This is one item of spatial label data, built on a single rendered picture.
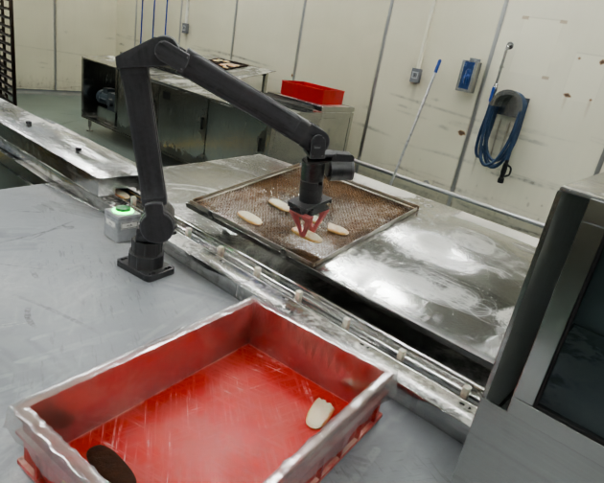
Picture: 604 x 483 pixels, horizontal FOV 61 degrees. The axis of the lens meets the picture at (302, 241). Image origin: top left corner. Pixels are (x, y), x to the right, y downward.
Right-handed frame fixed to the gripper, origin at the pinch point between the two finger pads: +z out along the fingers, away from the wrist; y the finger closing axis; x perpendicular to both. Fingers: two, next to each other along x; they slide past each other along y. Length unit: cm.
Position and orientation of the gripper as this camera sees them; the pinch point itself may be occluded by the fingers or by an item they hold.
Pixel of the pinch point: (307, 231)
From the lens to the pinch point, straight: 132.9
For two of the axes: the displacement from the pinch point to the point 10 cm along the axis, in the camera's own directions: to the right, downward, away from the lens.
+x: -7.4, -3.7, 5.6
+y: 6.7, -3.2, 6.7
